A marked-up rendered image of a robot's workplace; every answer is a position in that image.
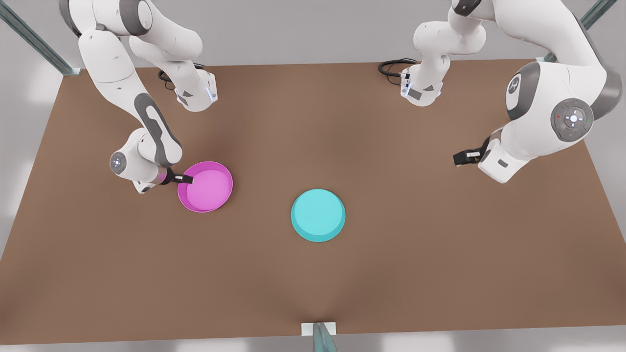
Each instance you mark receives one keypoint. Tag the pink plate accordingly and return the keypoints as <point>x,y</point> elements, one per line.
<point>208,188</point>

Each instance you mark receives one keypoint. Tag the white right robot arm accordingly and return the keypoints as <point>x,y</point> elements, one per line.
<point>110,63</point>

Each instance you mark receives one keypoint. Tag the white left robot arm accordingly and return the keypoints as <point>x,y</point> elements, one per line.
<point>547,98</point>

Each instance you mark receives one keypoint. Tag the blue plate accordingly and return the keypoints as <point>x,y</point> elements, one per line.
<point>318,215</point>

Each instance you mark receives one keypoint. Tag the silver frame post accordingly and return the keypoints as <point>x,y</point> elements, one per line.
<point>587,19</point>
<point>323,337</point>
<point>34,39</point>

